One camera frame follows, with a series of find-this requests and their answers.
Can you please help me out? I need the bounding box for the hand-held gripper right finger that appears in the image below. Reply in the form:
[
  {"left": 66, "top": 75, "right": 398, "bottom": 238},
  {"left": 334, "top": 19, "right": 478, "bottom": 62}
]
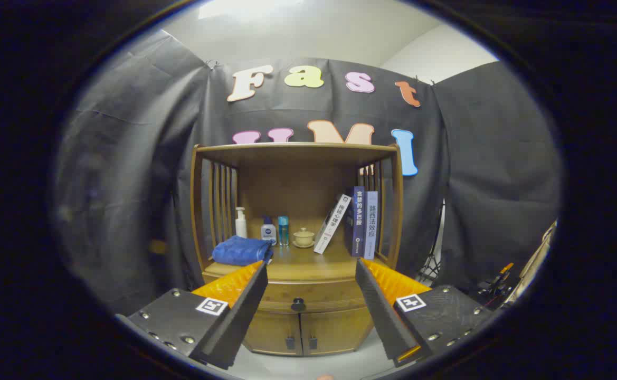
[{"left": 355, "top": 258, "right": 493, "bottom": 368}]

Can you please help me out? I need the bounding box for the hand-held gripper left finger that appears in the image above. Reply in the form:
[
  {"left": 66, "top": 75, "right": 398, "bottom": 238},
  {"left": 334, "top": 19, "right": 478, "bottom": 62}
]
[{"left": 116, "top": 260, "right": 269, "bottom": 370}]

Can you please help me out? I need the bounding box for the wooden drawer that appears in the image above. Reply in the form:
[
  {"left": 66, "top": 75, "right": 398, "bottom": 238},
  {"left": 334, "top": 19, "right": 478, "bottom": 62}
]
[{"left": 203, "top": 274, "right": 377, "bottom": 315}]

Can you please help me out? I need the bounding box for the wooden cabinet door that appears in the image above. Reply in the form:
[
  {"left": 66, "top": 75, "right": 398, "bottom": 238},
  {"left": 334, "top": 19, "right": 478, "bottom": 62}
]
[
  {"left": 242, "top": 310, "right": 302, "bottom": 356},
  {"left": 302, "top": 308, "right": 375, "bottom": 356}
]

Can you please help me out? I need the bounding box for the wooden countertop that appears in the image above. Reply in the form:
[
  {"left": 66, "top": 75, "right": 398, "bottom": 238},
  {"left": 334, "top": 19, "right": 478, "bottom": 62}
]
[{"left": 205, "top": 240, "right": 388, "bottom": 283}]

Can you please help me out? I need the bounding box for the wooden cabinet with open shelf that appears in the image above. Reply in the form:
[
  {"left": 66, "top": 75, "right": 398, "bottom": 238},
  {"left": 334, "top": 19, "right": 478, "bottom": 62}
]
[{"left": 189, "top": 141, "right": 405, "bottom": 357}]

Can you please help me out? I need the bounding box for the black tripod stand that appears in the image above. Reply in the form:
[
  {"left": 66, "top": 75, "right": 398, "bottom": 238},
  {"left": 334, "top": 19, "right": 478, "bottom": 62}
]
[{"left": 416, "top": 201, "right": 446, "bottom": 286}]

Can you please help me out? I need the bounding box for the blue folded towel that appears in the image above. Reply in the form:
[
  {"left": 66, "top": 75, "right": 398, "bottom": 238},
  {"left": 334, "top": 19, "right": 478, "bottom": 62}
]
[{"left": 212, "top": 235, "right": 274, "bottom": 267}]

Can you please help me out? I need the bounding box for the pale lavender book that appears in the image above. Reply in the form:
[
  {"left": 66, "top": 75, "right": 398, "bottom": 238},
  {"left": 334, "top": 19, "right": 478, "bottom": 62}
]
[{"left": 364, "top": 191, "right": 379, "bottom": 260}]

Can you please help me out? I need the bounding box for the dark blue book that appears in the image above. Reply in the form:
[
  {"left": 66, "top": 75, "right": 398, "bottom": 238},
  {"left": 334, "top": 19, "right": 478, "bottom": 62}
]
[{"left": 344, "top": 185, "right": 366, "bottom": 258}]

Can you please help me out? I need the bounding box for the white bottle with blue cap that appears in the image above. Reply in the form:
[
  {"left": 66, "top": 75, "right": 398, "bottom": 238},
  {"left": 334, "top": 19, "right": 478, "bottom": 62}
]
[{"left": 261, "top": 216, "right": 278, "bottom": 245}]

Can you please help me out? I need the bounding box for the white book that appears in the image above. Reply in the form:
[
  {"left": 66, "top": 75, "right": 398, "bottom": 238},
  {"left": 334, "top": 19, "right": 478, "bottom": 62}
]
[{"left": 314, "top": 194, "right": 352, "bottom": 255}]

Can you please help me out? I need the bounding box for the beige lidded teacup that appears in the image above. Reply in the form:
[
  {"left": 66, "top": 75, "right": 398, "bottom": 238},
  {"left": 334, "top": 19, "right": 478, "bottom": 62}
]
[{"left": 292, "top": 227, "right": 316, "bottom": 249}]

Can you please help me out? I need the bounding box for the black device with orange part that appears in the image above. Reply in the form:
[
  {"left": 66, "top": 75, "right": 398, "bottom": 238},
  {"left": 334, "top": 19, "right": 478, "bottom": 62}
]
[{"left": 477, "top": 262, "right": 517, "bottom": 307}]

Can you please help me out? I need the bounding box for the black backdrop cloth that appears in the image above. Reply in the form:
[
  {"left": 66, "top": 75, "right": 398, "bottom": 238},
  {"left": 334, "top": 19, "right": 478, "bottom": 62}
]
[{"left": 55, "top": 29, "right": 562, "bottom": 317}]

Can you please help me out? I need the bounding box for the beige curved frame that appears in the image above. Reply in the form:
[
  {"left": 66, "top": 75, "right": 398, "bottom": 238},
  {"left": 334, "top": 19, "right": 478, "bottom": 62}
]
[{"left": 517, "top": 219, "right": 558, "bottom": 302}]

